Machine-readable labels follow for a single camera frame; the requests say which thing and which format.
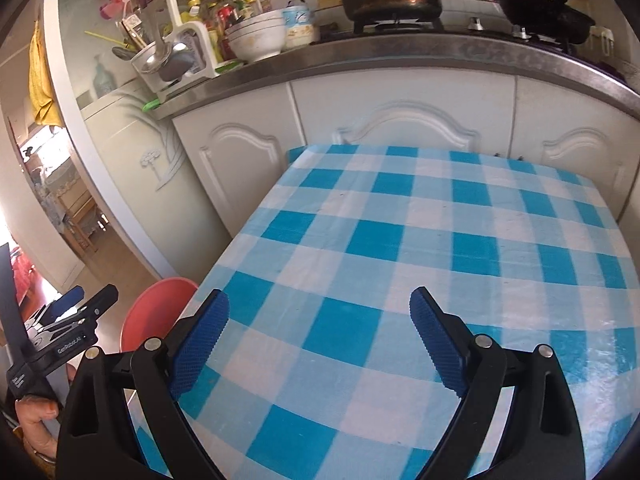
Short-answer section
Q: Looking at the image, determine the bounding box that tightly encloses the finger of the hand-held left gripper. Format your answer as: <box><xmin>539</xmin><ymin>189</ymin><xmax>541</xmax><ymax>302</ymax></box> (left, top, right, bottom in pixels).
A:
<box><xmin>30</xmin><ymin>285</ymin><xmax>85</xmax><ymax>332</ymax></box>
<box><xmin>44</xmin><ymin>283</ymin><xmax>120</xmax><ymax>334</ymax></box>

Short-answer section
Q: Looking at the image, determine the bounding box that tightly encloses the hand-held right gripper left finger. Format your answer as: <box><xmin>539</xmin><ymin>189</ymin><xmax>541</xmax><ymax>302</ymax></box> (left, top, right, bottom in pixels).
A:
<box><xmin>56</xmin><ymin>288</ymin><xmax>232</xmax><ymax>480</ymax></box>

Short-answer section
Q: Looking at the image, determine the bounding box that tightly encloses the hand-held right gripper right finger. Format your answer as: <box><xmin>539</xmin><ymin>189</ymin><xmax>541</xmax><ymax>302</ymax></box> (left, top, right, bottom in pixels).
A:
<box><xmin>409</xmin><ymin>286</ymin><xmax>586</xmax><ymax>480</ymax></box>

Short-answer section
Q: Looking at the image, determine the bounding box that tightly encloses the red plastic basin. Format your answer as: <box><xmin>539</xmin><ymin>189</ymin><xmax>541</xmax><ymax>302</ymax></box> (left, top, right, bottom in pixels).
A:
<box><xmin>120</xmin><ymin>277</ymin><xmax>200</xmax><ymax>357</ymax></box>

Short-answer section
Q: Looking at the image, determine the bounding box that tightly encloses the person's left hand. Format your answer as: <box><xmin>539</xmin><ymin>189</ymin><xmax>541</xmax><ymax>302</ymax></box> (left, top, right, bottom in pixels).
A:
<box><xmin>12</xmin><ymin>392</ymin><xmax>63</xmax><ymax>462</ymax></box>

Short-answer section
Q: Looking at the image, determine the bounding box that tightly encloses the blue checked tablecloth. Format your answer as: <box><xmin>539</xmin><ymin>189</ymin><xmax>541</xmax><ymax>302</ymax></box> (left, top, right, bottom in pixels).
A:
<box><xmin>127</xmin><ymin>142</ymin><xmax>640</xmax><ymax>480</ymax></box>

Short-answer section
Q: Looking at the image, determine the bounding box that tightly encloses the frosted glass sliding door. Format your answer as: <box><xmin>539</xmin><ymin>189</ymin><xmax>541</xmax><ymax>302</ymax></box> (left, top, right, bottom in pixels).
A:
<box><xmin>44</xmin><ymin>0</ymin><xmax>237</xmax><ymax>282</ymax></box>

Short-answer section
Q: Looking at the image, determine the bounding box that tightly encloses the white cabinet door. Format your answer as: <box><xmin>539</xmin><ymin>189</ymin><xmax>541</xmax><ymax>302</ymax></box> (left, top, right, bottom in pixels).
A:
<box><xmin>290</xmin><ymin>76</ymin><xmax>519</xmax><ymax>162</ymax></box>
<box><xmin>510</xmin><ymin>76</ymin><xmax>640</xmax><ymax>223</ymax></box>
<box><xmin>171</xmin><ymin>81</ymin><xmax>307</xmax><ymax>239</ymax></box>

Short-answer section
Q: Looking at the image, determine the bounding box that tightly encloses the yellow hanging cloth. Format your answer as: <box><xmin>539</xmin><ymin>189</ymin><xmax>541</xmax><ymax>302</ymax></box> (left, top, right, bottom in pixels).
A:
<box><xmin>27</xmin><ymin>21</ymin><xmax>64</xmax><ymax>127</ymax></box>

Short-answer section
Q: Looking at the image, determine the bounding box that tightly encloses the metal ladle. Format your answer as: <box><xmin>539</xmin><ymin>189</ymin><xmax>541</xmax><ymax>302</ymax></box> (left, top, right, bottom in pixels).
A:
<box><xmin>112</xmin><ymin>40</ymin><xmax>197</xmax><ymax>83</ymax></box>

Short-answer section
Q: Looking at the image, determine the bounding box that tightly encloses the white plastic utensil rack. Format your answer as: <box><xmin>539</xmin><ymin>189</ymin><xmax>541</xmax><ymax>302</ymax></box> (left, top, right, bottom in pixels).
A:
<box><xmin>131</xmin><ymin>0</ymin><xmax>257</xmax><ymax>94</ymax></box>

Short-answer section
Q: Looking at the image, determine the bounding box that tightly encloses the stainless steel countertop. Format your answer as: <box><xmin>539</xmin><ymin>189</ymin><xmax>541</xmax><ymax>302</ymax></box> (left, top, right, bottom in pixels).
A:
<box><xmin>149</xmin><ymin>29</ymin><xmax>640</xmax><ymax>124</ymax></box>

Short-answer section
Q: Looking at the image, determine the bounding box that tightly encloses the row of condiment bottles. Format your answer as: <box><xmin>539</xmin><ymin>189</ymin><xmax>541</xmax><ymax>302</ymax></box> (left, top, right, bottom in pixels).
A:
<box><xmin>179</xmin><ymin>0</ymin><xmax>257</xmax><ymax>62</ymax></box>

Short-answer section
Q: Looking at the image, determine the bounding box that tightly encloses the stack of white bowls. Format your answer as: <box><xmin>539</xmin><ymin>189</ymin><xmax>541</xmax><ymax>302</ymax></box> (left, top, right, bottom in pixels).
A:
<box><xmin>224</xmin><ymin>9</ymin><xmax>287</xmax><ymax>64</ymax></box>

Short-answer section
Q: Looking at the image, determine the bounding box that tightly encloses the gas stove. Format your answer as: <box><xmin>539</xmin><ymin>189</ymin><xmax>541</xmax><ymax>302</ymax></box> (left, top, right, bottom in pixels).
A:
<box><xmin>319</xmin><ymin>14</ymin><xmax>598</xmax><ymax>56</ymax></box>

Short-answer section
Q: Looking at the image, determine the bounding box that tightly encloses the blue and white mug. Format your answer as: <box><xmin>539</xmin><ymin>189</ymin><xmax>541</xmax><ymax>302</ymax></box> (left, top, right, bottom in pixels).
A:
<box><xmin>281</xmin><ymin>4</ymin><xmax>317</xmax><ymax>52</ymax></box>

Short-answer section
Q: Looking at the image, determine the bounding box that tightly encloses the black frying pan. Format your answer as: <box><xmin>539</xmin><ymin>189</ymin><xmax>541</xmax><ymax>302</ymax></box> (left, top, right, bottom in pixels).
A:
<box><xmin>491</xmin><ymin>0</ymin><xmax>597</xmax><ymax>45</ymax></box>

